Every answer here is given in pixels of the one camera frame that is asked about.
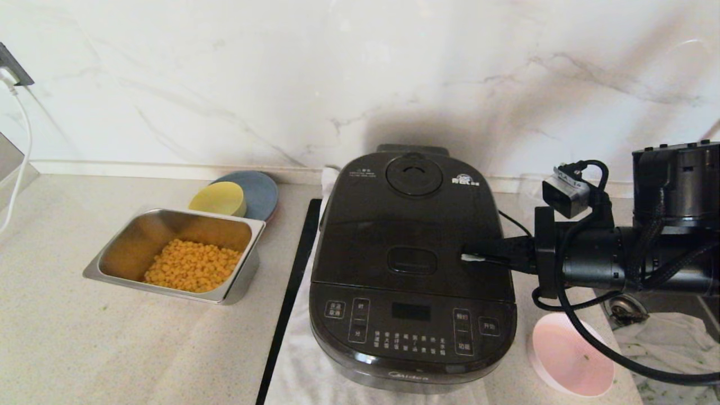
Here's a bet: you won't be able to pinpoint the white bowl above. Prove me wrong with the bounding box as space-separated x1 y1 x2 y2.
528 313 616 398

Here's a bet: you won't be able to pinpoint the black rice cooker lid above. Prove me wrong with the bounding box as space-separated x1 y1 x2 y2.
310 150 517 304

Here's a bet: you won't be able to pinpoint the black rice cooker body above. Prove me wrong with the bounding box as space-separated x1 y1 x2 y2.
308 144 518 395

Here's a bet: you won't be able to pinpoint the yellow bowl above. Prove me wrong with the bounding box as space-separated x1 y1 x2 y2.
188 181 247 218

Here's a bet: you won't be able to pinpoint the metal sink drain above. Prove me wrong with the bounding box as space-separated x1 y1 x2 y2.
606 295 650 326

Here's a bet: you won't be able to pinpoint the white cloth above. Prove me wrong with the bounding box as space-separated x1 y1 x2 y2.
613 312 720 405

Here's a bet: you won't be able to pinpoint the black strip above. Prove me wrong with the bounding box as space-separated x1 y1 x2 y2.
256 198 323 405

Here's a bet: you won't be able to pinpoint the white towel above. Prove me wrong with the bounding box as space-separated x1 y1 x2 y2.
264 165 491 405

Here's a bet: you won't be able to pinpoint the blue plate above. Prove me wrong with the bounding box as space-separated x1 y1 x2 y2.
209 170 279 222

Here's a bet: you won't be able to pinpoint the yellow corn kernels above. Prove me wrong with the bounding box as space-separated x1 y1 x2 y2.
143 238 244 293

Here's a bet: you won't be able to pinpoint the stainless steel tray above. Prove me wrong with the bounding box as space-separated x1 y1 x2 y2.
83 207 266 306

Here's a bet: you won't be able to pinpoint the black power cord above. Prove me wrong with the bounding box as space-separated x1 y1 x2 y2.
498 209 532 238

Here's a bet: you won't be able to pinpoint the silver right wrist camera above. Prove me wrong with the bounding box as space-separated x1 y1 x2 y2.
542 166 591 220

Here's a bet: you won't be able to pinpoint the white cable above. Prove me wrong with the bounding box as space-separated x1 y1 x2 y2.
0 70 33 234

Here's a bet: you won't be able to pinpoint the dark wall socket plate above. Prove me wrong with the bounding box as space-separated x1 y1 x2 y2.
0 42 34 87

